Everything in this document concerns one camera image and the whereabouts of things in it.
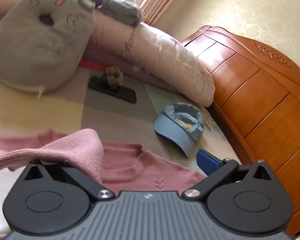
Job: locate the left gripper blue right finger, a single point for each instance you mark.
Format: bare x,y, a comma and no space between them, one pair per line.
218,171

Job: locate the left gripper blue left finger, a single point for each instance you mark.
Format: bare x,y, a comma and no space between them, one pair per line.
93,189

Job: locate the pink and white sweater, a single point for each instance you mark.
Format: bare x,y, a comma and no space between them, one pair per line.
119,166

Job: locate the blue baseball cap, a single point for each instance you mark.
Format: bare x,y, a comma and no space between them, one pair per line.
182,123

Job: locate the wooden headboard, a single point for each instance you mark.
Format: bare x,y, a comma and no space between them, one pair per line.
256,103

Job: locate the black phone with flower holder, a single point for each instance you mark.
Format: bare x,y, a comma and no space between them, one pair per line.
112,83

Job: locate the red object under quilt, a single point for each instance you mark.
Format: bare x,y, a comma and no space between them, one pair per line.
91,65

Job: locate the pink floral folded quilt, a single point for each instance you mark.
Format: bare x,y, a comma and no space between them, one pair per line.
149,55

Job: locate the grey cat face cushion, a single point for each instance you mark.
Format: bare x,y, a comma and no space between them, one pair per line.
42,43

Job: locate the folded grey-green cloth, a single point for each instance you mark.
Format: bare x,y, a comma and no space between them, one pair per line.
124,11

